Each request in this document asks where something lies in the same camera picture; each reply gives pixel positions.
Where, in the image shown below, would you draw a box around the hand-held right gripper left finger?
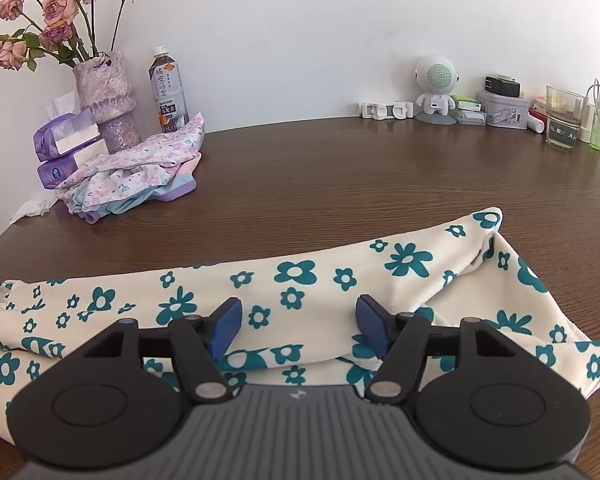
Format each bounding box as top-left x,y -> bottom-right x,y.
82,297 -> 243,403

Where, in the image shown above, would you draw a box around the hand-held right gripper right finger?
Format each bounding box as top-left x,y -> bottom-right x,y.
355,294 -> 516,403

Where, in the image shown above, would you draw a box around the cream dress with teal flowers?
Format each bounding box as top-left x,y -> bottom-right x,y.
0,206 -> 600,431

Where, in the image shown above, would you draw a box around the crumpled white tissue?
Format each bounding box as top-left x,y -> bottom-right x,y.
9,197 -> 63,226

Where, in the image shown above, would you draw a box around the purple tissue pack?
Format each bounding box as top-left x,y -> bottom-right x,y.
34,87 -> 102,161
36,137 -> 110,191

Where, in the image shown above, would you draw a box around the pink floral garment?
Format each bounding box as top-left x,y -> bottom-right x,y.
55,112 -> 206,216

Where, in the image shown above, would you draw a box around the white plastic clips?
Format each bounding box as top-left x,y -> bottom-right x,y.
359,101 -> 415,121

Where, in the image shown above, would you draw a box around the plastic tea bottle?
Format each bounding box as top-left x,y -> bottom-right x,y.
147,46 -> 191,133

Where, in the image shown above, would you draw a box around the white robot-shaped speaker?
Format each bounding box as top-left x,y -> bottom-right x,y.
412,54 -> 460,126

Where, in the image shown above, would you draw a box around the black charger adapter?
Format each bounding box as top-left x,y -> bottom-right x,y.
484,75 -> 522,98

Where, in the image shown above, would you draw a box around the square glass cup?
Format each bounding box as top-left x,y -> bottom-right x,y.
545,85 -> 586,153

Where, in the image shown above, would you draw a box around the dried rose bouquet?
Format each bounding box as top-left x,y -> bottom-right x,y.
0,0 -> 148,73

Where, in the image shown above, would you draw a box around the green spray bottle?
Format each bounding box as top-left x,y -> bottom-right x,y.
588,86 -> 600,151

